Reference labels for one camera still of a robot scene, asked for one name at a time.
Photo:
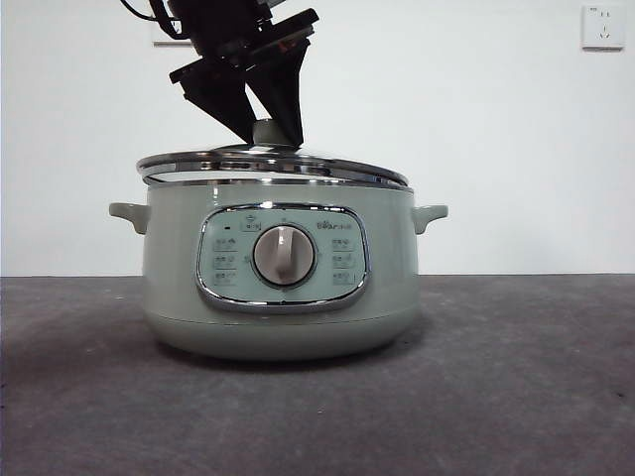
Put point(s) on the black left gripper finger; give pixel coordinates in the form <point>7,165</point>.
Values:
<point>290,89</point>
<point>223,96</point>

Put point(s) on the glass lid with green knob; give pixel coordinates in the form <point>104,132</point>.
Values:
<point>270,133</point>

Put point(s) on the pale green electric cooking pot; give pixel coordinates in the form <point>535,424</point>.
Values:
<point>173,297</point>

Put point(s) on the white wall socket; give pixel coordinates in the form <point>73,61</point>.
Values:
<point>603,27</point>
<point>171,44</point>

